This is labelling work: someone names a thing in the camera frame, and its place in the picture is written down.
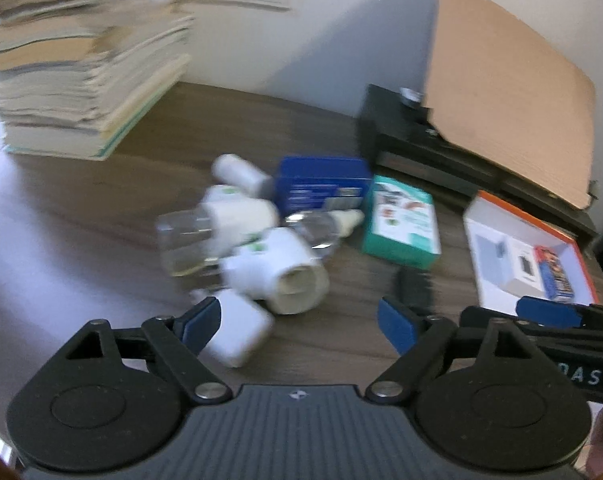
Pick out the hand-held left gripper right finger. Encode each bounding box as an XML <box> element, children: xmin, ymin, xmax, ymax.
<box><xmin>364</xmin><ymin>296</ymin><xmax>547</xmax><ymax>406</ymax></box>

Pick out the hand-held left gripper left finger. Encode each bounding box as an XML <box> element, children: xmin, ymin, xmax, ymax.
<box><xmin>64</xmin><ymin>296</ymin><xmax>233</xmax><ymax>407</ymax></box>

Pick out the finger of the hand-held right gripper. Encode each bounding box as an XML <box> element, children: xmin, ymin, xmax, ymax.
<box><xmin>459</xmin><ymin>305</ymin><xmax>603</xmax><ymax>348</ymax></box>
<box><xmin>515</xmin><ymin>296</ymin><xmax>603</xmax><ymax>333</ymax></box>

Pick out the orange and white box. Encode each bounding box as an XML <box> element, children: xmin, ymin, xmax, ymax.
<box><xmin>463</xmin><ymin>191</ymin><xmax>599</xmax><ymax>311</ymax></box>

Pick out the white charger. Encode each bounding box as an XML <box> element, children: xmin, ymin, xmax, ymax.
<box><xmin>192</xmin><ymin>289</ymin><xmax>276</xmax><ymax>368</ymax></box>

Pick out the green and white bandage box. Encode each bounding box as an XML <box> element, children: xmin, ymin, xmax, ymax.
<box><xmin>360</xmin><ymin>175</ymin><xmax>442</xmax><ymax>269</ymax></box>

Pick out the white repellent heater with bottle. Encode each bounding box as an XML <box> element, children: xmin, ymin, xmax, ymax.
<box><xmin>156</xmin><ymin>185</ymin><xmax>281</xmax><ymax>278</ymax></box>

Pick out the playing card deck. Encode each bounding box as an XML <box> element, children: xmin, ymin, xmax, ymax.
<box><xmin>533</xmin><ymin>244</ymin><xmax>575</xmax><ymax>302</ymax></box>

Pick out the black plug adapter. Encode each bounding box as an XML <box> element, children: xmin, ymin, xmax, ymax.
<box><xmin>395</xmin><ymin>267</ymin><xmax>435</xmax><ymax>313</ymax></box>

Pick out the small white adapter box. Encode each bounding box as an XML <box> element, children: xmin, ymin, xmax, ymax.
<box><xmin>499</xmin><ymin>240</ymin><xmax>545</xmax><ymax>297</ymax></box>

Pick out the small clear bottle white cap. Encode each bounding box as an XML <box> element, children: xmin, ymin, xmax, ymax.
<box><xmin>286</xmin><ymin>209</ymin><xmax>366</xmax><ymax>258</ymax></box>

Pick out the white plastic cylinder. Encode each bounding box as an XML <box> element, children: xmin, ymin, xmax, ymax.
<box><xmin>212</xmin><ymin>154</ymin><xmax>273</xmax><ymax>197</ymax></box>

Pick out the blue box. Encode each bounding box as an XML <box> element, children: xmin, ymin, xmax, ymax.
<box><xmin>274</xmin><ymin>156</ymin><xmax>373</xmax><ymax>217</ymax></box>

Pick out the black desk riser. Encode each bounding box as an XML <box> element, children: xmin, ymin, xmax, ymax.
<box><xmin>356</xmin><ymin>83</ymin><xmax>599</xmax><ymax>246</ymax></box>

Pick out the wooden reading board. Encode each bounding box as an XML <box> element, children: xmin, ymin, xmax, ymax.
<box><xmin>424</xmin><ymin>0</ymin><xmax>597</xmax><ymax>210</ymax></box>

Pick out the stack of worn books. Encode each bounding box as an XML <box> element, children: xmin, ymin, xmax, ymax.
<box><xmin>0</xmin><ymin>0</ymin><xmax>222</xmax><ymax>162</ymax></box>

